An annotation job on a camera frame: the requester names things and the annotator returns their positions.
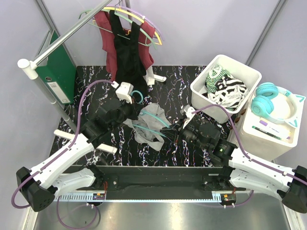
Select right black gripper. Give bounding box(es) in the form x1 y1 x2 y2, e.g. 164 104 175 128
160 116 210 151

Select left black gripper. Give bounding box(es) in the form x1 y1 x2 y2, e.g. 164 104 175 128
109 95 143 131

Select teal plastic hanger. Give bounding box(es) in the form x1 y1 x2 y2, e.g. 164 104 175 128
130 90 172 139

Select grey tank top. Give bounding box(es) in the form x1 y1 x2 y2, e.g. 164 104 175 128
123 103 173 151

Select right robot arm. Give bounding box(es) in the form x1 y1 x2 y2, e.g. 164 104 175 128
160 120 307 214

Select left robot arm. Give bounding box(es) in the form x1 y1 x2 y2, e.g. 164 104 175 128
16 99 143 212

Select black tank top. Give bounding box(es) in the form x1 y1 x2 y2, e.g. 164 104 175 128
109 10 148 101

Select mint green hanger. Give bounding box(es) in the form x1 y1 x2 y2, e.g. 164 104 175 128
79 9 158 50

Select maroon tank top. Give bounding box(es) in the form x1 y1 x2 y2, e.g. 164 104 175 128
94 11 154 85

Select yellow plastic hanger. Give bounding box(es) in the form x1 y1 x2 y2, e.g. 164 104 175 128
92 7 163 46

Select purple plastic hanger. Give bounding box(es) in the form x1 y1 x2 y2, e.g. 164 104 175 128
103 5 165 43

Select black marble pattern mat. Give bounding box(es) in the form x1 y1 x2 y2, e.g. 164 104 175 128
47 65 276 168

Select black white striped garment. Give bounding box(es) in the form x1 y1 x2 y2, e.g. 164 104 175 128
205 75 249 111

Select white plastic bin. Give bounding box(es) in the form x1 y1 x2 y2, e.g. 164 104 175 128
190 55 262 123

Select green striped garment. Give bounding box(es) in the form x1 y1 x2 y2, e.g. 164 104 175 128
205 64 231 93

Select green marker pen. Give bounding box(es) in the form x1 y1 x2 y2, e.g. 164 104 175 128
252 126 282 140

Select white storage box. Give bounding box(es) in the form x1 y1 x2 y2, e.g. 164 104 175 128
236 94 304 161

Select teal headphones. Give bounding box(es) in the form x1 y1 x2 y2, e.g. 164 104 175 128
250 82 306 128

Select metal clothes rack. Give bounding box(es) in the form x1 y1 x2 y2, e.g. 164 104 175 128
17 0 166 154

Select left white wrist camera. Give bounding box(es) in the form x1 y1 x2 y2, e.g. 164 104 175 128
116 82 133 104

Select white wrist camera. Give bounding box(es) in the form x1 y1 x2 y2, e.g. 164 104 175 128
116 82 133 104
180 105 196 129

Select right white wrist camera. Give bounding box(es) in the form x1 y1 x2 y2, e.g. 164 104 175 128
180 105 196 129

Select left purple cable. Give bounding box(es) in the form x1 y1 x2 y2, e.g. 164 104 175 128
12 80 119 209

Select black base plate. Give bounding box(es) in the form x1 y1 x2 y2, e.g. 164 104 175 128
74 165 247 201

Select green ring binder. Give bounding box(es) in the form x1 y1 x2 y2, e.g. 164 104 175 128
36 45 76 104

